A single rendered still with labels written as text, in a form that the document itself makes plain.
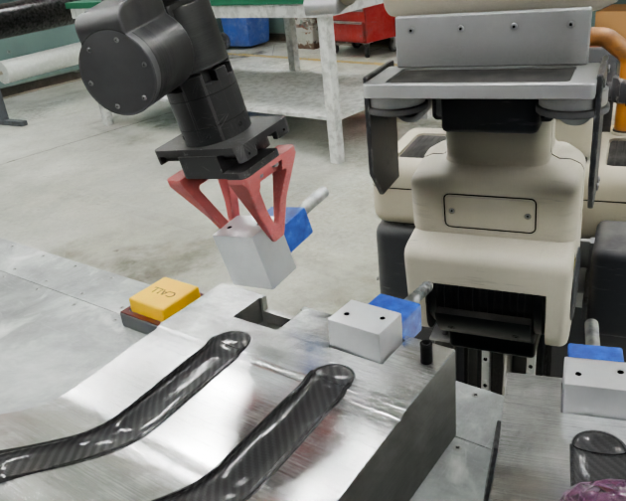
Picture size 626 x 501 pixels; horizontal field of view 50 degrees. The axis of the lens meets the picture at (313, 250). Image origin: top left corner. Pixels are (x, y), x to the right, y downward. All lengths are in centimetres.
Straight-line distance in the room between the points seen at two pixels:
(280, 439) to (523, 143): 55
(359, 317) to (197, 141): 19
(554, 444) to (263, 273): 27
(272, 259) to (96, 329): 33
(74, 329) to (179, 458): 40
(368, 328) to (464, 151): 44
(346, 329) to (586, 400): 19
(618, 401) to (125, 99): 41
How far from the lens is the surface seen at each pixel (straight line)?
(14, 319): 93
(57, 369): 80
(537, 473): 51
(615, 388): 55
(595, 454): 54
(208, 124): 53
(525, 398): 57
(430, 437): 56
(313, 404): 52
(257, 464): 49
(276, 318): 65
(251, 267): 58
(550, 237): 93
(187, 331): 62
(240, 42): 816
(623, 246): 106
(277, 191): 57
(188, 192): 58
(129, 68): 46
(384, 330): 54
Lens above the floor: 121
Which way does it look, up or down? 26 degrees down
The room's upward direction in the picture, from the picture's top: 6 degrees counter-clockwise
